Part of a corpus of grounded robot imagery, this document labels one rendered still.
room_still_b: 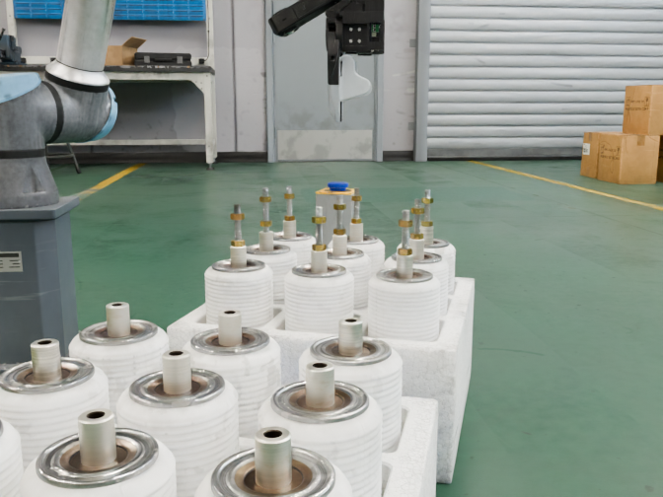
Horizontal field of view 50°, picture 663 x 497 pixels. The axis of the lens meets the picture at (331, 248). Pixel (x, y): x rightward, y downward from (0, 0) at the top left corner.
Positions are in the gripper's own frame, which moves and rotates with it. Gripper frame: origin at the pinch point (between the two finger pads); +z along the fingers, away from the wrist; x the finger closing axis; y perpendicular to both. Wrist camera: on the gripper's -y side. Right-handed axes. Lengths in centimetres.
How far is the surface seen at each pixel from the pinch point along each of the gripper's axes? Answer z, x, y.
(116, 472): 21, -68, -7
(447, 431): 39.1, -22.2, 16.5
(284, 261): 22.4, -1.4, -7.4
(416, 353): 29.2, -21.6, 12.4
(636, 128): 12, 361, 157
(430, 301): 23.8, -16.7, 14.2
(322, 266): 20.5, -12.6, -0.4
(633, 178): 42, 347, 154
